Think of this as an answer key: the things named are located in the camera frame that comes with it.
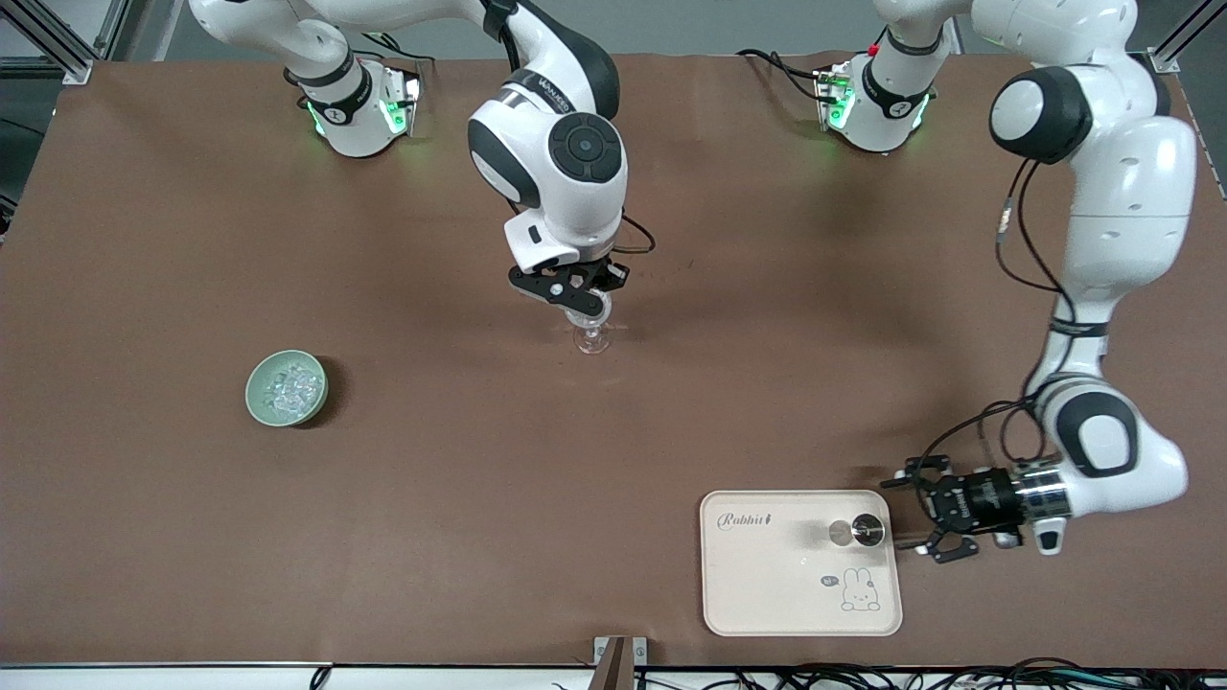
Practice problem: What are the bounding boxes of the steel double jigger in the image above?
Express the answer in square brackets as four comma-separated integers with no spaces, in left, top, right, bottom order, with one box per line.
[826,513,888,549]

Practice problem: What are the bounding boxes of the clear wine glass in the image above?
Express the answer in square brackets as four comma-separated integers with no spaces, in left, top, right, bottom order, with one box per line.
[564,286,614,356]

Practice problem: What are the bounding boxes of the clear ice cubes pile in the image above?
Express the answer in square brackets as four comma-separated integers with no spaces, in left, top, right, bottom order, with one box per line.
[266,364,322,418]

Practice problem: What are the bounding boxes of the cream rabbit print tray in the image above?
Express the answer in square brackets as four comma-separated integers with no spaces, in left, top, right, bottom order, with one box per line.
[700,490,904,638]

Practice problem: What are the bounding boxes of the brown table cover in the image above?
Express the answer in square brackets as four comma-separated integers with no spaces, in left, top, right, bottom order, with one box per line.
[0,50,1227,670]

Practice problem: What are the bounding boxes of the pale green ceramic bowl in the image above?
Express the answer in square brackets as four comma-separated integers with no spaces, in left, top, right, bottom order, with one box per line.
[245,350,330,428]

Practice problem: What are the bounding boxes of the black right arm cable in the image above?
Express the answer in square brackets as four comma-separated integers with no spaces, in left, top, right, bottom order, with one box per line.
[613,213,659,258]

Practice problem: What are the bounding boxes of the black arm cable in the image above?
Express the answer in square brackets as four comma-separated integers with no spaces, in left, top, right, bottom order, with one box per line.
[906,158,1079,480]
[613,213,659,258]

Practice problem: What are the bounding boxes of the black left base cable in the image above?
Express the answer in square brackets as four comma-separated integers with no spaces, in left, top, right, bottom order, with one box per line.
[736,48,825,104]

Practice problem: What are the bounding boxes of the black base cable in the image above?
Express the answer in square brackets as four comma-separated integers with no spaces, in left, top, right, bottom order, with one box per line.
[369,32,432,70]
[736,48,825,104]

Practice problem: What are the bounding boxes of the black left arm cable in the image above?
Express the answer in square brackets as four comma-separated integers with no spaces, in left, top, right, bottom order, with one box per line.
[906,158,1079,480]

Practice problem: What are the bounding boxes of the black right base cable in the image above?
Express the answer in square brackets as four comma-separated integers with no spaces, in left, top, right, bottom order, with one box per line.
[369,32,432,70]

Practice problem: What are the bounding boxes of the aluminium frame post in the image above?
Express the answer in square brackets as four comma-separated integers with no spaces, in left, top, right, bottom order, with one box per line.
[1147,0,1227,76]
[19,0,97,85]

